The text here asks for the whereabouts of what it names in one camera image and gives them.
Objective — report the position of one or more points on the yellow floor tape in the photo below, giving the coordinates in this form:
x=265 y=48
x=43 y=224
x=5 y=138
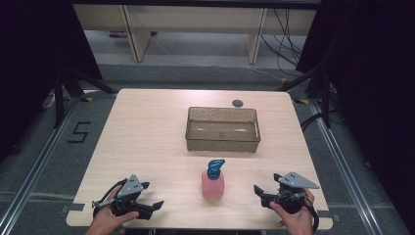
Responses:
x=301 y=101
x=86 y=99

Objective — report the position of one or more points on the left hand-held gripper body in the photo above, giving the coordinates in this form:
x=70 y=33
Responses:
x=129 y=186

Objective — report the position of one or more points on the pink soap bottle blue pump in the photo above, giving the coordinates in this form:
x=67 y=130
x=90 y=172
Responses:
x=212 y=186

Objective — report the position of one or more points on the light wooden desk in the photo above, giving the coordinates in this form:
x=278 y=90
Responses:
x=195 y=19

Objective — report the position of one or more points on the grey tape strip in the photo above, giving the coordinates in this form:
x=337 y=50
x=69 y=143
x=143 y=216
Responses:
x=73 y=207
x=328 y=215

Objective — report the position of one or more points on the black curtain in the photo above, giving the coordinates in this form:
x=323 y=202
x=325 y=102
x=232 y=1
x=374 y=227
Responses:
x=375 y=81
x=32 y=65

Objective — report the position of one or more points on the black metal stand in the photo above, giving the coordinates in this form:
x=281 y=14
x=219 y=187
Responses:
x=60 y=98
x=323 y=94

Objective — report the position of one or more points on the metal floor rail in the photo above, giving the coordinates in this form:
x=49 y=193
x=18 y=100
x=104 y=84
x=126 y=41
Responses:
x=36 y=169
x=345 y=169

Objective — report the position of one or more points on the person's left hand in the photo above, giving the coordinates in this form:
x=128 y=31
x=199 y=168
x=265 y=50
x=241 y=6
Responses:
x=106 y=220

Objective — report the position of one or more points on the person's right hand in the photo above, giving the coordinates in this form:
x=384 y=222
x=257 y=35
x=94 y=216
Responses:
x=300 y=220

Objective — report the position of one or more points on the transparent brown plastic box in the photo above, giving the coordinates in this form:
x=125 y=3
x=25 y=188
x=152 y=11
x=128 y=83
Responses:
x=222 y=143

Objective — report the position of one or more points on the round grey table grommet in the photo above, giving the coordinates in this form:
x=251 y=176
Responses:
x=237 y=103

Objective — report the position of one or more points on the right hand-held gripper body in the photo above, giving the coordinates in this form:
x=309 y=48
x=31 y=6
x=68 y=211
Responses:
x=295 y=182

